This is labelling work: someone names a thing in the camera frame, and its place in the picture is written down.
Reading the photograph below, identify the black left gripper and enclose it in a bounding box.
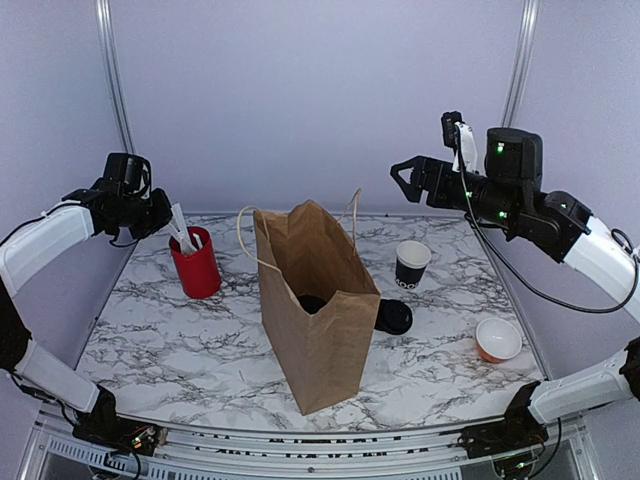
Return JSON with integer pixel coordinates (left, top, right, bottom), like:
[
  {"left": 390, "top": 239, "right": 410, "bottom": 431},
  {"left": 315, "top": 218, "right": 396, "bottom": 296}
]
[{"left": 112, "top": 187, "right": 173, "bottom": 239}]

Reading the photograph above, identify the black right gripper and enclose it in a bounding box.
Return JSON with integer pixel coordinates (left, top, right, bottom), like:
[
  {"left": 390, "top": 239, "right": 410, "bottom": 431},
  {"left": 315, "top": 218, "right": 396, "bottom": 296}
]
[{"left": 392, "top": 154, "right": 523, "bottom": 231}]

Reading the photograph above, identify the white straw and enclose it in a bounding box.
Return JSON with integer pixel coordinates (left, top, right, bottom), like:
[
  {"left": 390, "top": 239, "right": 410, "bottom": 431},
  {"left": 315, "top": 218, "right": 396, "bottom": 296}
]
[
  {"left": 171, "top": 203, "right": 193, "bottom": 255},
  {"left": 193, "top": 233, "right": 204, "bottom": 249}
]

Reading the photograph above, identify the brown paper bag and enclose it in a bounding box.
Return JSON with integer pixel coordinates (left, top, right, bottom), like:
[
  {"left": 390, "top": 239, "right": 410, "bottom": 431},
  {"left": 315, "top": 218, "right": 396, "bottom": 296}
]
[{"left": 242, "top": 200, "right": 381, "bottom": 415}]

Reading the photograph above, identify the black plastic cup lid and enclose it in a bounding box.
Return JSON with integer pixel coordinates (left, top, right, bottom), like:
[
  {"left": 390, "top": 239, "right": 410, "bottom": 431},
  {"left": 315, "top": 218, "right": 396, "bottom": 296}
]
[{"left": 297, "top": 295, "right": 327, "bottom": 315}]

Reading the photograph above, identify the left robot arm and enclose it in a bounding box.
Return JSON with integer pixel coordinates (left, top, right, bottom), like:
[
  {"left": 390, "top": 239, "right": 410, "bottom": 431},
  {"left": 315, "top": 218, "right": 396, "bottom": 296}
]
[{"left": 1, "top": 152, "right": 171, "bottom": 456}]

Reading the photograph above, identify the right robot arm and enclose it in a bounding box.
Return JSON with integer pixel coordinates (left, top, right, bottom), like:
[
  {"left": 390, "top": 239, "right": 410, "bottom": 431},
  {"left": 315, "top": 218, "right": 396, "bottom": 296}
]
[{"left": 390, "top": 122, "right": 639, "bottom": 458}]

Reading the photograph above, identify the red cylindrical holder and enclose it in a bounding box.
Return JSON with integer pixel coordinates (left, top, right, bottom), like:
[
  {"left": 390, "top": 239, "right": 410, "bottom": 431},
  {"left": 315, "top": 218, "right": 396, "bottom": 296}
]
[{"left": 169, "top": 226, "right": 221, "bottom": 299}]

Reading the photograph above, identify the stack of black lids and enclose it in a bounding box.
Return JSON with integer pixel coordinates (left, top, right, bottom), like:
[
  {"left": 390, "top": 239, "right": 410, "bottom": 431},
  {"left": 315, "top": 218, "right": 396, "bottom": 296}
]
[{"left": 374, "top": 299, "right": 413, "bottom": 335}]

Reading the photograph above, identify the orange white bowl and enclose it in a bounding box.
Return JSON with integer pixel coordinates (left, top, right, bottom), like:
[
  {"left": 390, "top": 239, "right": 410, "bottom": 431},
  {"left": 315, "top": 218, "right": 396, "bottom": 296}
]
[{"left": 475, "top": 318, "right": 522, "bottom": 363}]

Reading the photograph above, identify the left aluminium post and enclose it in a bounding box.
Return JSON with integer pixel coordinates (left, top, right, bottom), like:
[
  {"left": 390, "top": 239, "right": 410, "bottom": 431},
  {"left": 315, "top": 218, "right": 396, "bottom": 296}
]
[{"left": 95, "top": 0, "right": 136, "bottom": 154}]

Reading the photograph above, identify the aluminium post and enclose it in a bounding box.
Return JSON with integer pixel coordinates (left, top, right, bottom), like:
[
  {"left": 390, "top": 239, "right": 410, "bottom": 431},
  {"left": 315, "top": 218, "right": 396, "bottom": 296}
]
[
  {"left": 95, "top": 0, "right": 136, "bottom": 154},
  {"left": 501, "top": 0, "right": 540, "bottom": 127}
]

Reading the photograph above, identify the right aluminium post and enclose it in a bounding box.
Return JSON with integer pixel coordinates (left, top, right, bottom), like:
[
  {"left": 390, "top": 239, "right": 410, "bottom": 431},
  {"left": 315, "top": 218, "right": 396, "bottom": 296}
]
[{"left": 501, "top": 0, "right": 540, "bottom": 127}]

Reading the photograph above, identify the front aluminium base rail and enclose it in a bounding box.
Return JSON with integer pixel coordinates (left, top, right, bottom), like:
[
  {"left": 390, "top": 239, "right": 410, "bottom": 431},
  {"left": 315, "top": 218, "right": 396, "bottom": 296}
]
[{"left": 17, "top": 403, "right": 602, "bottom": 479}]

